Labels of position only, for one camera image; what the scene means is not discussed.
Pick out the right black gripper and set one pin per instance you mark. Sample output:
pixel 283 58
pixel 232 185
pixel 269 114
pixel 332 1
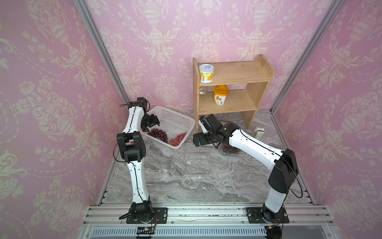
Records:
pixel 201 136

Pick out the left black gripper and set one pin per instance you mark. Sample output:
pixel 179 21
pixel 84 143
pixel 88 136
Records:
pixel 154 120

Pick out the dark red grape bunch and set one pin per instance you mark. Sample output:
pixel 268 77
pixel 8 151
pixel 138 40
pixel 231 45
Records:
pixel 159 134

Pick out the clear plastic container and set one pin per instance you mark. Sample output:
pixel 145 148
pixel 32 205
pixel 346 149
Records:
pixel 227 149
pixel 197 160

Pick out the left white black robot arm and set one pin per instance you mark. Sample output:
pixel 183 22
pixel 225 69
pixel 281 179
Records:
pixel 132 150

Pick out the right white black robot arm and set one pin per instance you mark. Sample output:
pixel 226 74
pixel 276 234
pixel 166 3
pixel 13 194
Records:
pixel 281 163

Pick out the white plastic basket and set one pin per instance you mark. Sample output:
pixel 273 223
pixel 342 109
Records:
pixel 173 123

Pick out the pink red grape bunch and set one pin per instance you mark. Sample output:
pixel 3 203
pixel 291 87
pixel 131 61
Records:
pixel 178 139

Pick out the orange lid white cup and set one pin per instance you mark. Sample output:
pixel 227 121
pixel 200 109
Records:
pixel 220 94

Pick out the small glass jar on shelf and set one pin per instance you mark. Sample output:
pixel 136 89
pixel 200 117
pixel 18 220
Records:
pixel 203 90

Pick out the green white milk carton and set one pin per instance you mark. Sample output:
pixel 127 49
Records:
pixel 259 132

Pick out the wooden two-tier shelf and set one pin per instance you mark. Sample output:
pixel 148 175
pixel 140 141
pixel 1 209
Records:
pixel 257 75

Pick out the yellow white can on shelf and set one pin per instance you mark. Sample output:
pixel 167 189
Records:
pixel 206 73

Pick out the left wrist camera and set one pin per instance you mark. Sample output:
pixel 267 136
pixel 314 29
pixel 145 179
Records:
pixel 140 102

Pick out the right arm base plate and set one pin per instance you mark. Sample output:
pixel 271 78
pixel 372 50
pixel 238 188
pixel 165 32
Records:
pixel 253 215

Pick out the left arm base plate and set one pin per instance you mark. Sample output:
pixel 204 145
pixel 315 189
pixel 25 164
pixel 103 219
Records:
pixel 157 215

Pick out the aluminium rail frame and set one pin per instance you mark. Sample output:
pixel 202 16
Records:
pixel 209 221

